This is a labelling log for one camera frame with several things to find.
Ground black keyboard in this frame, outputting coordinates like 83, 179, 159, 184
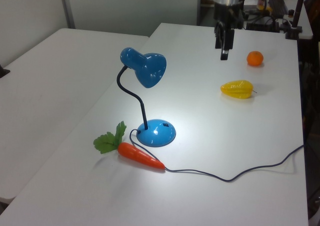
268, 0, 290, 16

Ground black equipment box with cables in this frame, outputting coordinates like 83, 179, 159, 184
246, 15, 281, 33

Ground black camera pole with clamp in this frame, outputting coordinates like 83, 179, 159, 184
285, 0, 307, 40

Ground dark blue lamp cable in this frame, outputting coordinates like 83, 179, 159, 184
128, 128, 305, 183

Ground yellow ribbed toy fruit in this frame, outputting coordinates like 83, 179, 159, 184
220, 79, 258, 99

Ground orange mandarin fruit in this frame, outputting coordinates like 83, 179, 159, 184
246, 50, 265, 67

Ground blue desk lamp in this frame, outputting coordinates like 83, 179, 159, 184
116, 47, 177, 147

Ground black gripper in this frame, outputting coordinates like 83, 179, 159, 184
214, 2, 245, 61

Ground orange toy carrot green leaves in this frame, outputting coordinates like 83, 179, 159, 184
93, 121, 166, 171

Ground black clamp foot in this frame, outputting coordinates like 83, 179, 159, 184
0, 64, 11, 79

